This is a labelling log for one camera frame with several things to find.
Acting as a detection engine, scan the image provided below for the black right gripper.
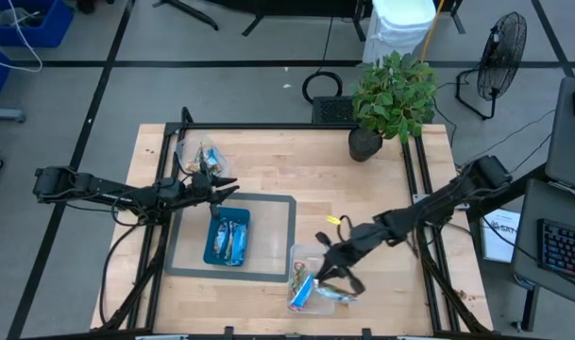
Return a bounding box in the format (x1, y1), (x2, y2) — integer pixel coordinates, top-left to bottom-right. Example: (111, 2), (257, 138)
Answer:
(313, 224), (390, 297)

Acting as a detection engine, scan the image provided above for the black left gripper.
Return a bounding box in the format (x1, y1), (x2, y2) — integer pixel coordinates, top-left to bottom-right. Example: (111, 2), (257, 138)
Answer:
(187, 159), (242, 219)

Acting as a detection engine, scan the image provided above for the teal plastic bin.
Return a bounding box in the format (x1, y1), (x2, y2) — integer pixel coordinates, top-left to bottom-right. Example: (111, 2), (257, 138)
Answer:
(202, 206), (252, 267)

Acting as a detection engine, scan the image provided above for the blue white granola bar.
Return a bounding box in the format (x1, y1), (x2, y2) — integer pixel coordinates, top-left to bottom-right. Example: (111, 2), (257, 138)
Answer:
(204, 146), (223, 167)

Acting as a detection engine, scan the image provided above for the large clear plastic container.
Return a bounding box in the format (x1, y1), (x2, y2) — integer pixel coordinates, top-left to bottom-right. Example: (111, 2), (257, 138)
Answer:
(285, 243), (338, 316)

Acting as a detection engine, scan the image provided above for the bag of wrapped candies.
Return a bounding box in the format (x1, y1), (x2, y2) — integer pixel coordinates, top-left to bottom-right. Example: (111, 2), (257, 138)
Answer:
(175, 133), (232, 179)

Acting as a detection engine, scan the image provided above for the grey bordered silicone mat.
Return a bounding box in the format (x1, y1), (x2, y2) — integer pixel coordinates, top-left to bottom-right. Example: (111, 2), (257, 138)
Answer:
(163, 190), (297, 284)

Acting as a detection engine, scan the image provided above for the black plant pot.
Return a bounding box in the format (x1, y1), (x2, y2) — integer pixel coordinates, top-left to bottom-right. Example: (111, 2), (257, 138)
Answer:
(347, 127), (384, 163)

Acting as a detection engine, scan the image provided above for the black vented box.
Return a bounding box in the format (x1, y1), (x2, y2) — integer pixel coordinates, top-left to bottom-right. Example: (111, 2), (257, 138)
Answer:
(311, 95), (360, 126)

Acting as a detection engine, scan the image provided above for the white paper sheet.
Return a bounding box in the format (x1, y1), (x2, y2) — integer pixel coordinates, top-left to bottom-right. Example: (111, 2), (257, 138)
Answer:
(480, 208), (523, 264)

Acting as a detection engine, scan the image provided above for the green leafy plant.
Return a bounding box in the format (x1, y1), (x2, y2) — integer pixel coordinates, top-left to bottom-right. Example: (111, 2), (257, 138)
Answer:
(351, 50), (439, 145)

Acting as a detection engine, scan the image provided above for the black equipment stand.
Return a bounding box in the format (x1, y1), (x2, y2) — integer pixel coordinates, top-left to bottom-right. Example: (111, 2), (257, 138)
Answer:
(152, 0), (467, 38)

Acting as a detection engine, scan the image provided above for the grey desk with keyboard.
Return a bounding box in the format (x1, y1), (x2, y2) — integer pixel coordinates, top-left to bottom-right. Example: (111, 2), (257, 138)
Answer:
(511, 178), (575, 332)

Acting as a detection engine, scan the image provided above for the grey metal bar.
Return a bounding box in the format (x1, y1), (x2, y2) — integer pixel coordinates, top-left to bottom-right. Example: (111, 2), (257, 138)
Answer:
(0, 107), (27, 125)

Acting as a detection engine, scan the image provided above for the large blue crate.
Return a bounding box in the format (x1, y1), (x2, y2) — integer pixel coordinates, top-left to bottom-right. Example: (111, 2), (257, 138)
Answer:
(0, 0), (76, 49)

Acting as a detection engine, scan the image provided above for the black backlit keyboard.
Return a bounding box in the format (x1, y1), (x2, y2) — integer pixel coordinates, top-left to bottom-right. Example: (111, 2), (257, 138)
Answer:
(536, 217), (575, 284)

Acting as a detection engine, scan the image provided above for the white trash bin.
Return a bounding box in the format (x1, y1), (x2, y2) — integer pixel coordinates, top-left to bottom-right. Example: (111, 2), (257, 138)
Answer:
(361, 0), (438, 66)

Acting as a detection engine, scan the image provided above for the grey desk surface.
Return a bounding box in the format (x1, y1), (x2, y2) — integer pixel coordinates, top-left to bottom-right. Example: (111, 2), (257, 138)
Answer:
(544, 75), (575, 196)

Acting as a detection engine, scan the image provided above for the black floor fan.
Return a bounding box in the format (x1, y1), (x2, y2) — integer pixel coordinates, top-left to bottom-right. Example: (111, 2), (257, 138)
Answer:
(454, 10), (529, 122)

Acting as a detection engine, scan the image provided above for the black aluminium table frame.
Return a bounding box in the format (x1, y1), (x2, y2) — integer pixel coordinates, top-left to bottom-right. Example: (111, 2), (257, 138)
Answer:
(91, 106), (494, 340)

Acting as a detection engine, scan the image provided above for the black coiled cable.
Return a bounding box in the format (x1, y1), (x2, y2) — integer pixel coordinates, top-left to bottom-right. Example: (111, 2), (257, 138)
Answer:
(301, 69), (345, 106)

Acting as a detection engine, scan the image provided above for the yellow floor cord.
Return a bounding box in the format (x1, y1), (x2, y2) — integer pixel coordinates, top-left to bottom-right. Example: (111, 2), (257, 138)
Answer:
(418, 0), (447, 63)

